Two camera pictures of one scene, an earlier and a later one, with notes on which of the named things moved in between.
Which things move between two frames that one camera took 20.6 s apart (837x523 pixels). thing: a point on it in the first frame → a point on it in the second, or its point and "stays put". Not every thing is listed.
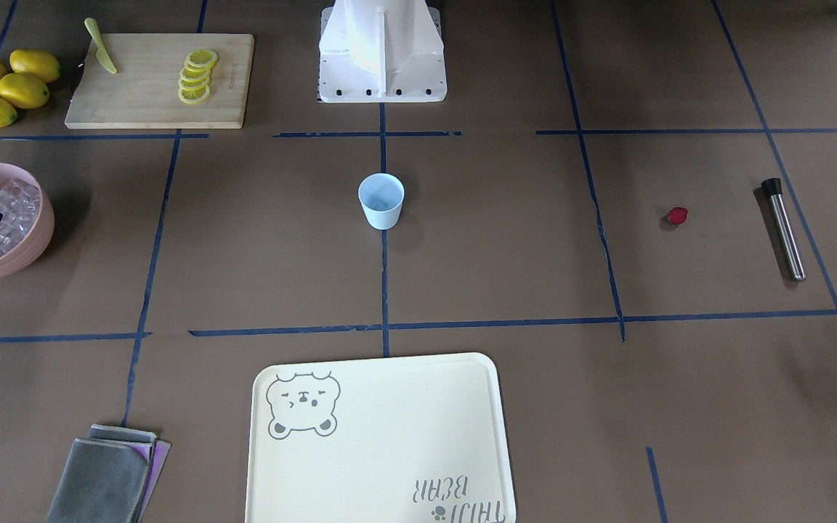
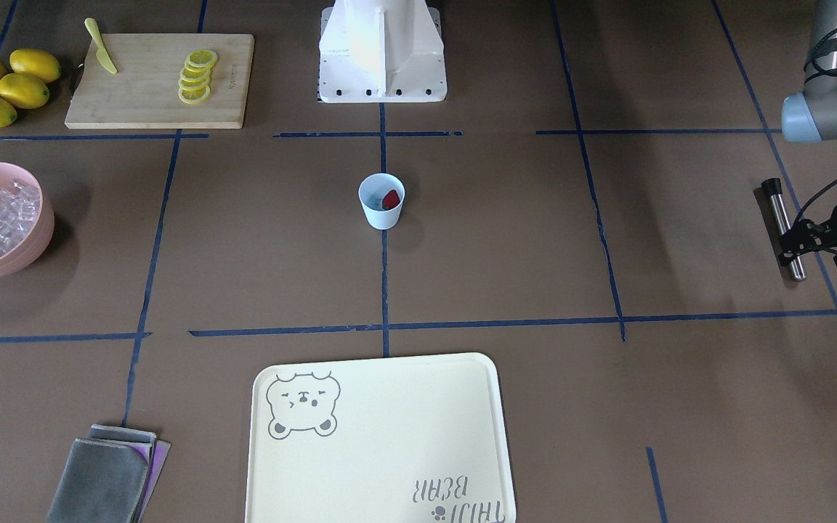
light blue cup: [381, 195] stays put
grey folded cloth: [111, 476] stays put
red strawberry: [677, 216] → [391, 200]
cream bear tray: [410, 439] stays put
